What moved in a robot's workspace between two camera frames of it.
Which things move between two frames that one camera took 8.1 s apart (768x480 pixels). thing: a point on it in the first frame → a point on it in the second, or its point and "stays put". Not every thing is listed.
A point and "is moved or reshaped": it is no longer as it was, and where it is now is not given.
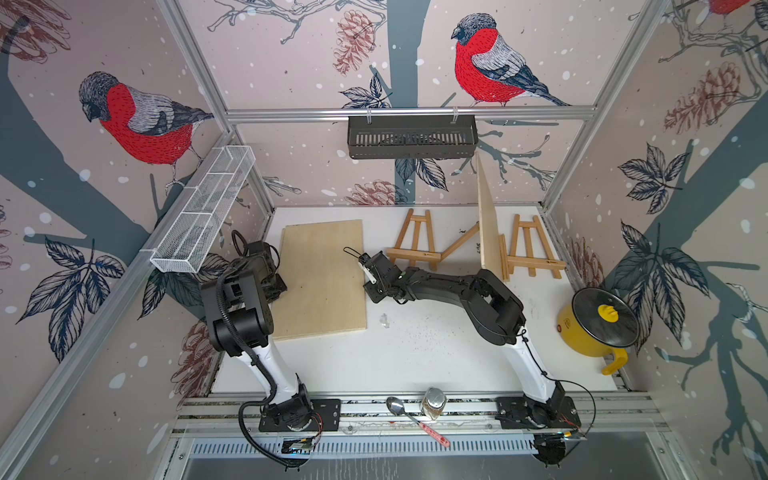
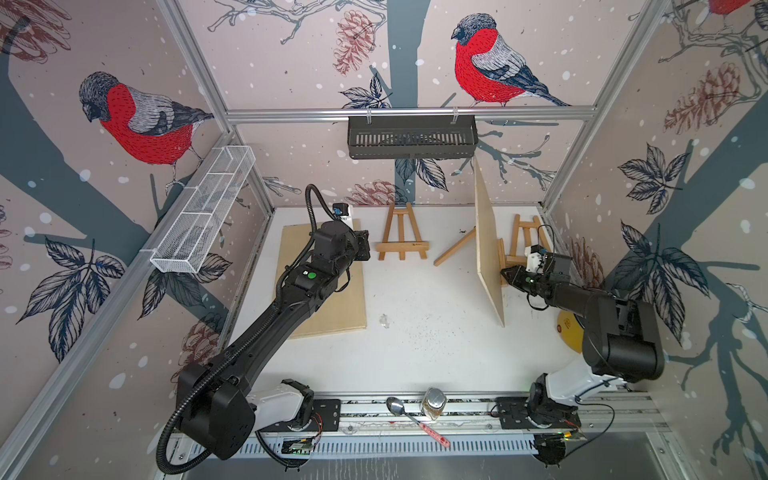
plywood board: [322, 265] stays put
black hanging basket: [412, 139] stays put
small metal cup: [433, 402] stays put
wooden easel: [415, 242] is moved or reshaped
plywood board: [491, 259] stays put
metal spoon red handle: [396, 407] stays put
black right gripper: [369, 289] → [518, 277]
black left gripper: [280, 288] → [362, 244]
